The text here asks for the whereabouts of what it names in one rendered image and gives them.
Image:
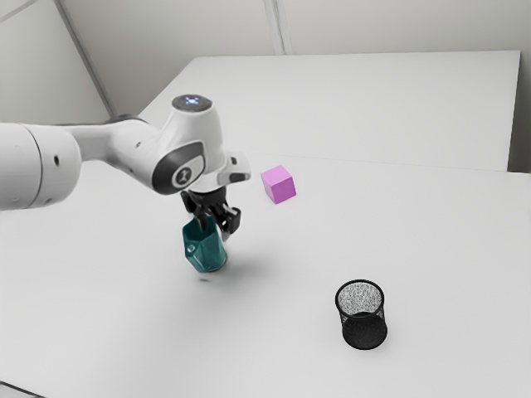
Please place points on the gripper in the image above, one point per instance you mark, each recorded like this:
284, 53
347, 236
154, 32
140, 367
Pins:
207, 202

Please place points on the teal faceted mug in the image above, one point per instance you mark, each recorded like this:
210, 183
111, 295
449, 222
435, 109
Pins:
203, 248

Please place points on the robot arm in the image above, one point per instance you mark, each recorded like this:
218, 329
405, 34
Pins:
124, 143

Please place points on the pink cube block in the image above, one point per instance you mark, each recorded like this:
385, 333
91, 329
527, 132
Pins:
278, 185

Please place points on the black mesh pen holder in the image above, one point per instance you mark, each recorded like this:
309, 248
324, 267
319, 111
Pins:
361, 315

